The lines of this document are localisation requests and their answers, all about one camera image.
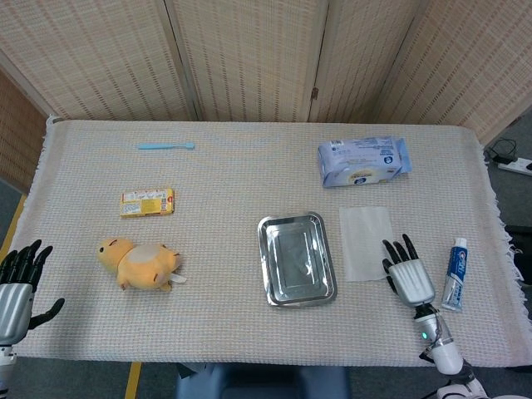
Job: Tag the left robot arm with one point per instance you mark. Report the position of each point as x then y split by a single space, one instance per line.
5 365

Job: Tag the beige woven tablecloth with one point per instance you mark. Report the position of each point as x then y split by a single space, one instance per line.
232 332

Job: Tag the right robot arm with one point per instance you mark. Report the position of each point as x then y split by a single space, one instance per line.
446 359

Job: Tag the bamboo folding screen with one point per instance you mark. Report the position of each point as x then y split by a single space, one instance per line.
249 62

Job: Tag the yellow cardboard box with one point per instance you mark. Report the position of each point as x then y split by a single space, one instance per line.
147 203

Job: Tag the white paper sheet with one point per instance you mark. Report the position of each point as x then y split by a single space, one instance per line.
363 241

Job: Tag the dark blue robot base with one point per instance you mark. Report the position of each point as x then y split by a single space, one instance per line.
262 382

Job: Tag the white power strip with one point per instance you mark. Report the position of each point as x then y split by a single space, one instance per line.
515 166

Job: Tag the blue white toothpaste tube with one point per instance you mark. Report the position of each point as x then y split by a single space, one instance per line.
456 274

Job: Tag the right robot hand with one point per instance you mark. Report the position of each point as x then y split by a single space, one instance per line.
411 280

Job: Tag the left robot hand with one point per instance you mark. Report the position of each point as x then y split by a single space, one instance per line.
14 303

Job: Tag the light blue toothbrush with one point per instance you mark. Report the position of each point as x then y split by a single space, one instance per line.
164 146

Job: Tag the blue wet wipes pack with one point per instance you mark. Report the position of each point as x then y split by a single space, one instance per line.
359 162

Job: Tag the yellow plush toy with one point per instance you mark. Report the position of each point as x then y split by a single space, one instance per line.
137 264

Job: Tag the stainless steel tray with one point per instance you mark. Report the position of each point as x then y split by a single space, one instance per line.
297 262

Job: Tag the brass screen hinge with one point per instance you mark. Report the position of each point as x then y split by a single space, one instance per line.
315 94

